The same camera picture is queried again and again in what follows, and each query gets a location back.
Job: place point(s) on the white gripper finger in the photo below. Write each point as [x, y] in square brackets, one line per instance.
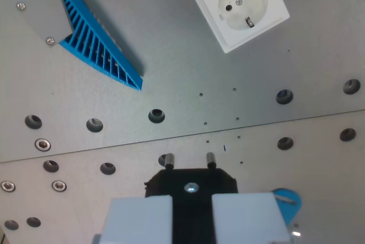
[245, 218]
[137, 221]

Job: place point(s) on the black two-pin power plug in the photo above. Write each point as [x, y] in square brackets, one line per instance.
[192, 215]

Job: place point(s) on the hex socket plate bolt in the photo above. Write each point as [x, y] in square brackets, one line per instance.
[42, 144]
[7, 186]
[59, 186]

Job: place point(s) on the blue round plastic part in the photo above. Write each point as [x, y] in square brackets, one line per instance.
[289, 209]

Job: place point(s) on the blue ribbed plastic wedge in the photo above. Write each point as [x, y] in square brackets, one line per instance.
[94, 44]

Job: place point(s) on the silver bracket screw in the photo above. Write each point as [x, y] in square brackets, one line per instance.
[50, 40]
[20, 6]

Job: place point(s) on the white wall socket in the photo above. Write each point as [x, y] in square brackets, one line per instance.
[242, 7]

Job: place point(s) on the grey metal bracket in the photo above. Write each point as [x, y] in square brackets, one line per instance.
[42, 10]

